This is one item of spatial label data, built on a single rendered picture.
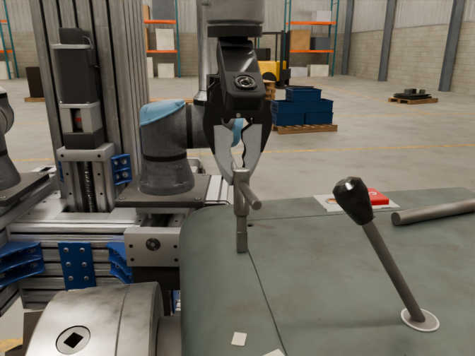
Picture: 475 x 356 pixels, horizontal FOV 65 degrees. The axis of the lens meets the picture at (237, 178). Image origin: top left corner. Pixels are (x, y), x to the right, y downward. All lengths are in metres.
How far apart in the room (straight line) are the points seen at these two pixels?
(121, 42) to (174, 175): 0.41
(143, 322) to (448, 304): 0.33
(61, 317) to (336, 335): 0.30
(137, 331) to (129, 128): 0.81
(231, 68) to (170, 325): 0.33
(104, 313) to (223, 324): 0.14
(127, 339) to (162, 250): 0.49
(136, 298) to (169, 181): 0.53
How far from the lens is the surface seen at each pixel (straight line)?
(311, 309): 0.43
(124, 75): 1.16
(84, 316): 0.48
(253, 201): 0.40
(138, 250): 0.93
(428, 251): 0.59
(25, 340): 0.57
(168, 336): 0.50
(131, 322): 0.46
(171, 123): 0.95
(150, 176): 0.99
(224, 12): 0.49
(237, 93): 0.41
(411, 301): 0.43
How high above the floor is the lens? 1.52
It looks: 19 degrees down
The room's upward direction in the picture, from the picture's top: straight up
